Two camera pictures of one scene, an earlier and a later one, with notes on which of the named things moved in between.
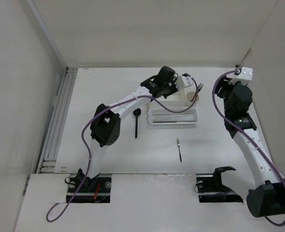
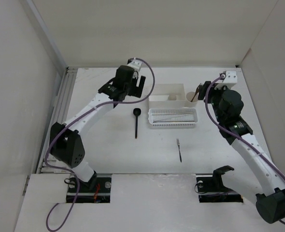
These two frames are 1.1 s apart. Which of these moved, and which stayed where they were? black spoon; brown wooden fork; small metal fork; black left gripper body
Moved: black left gripper body
Stayed: small metal fork; brown wooden fork; black spoon
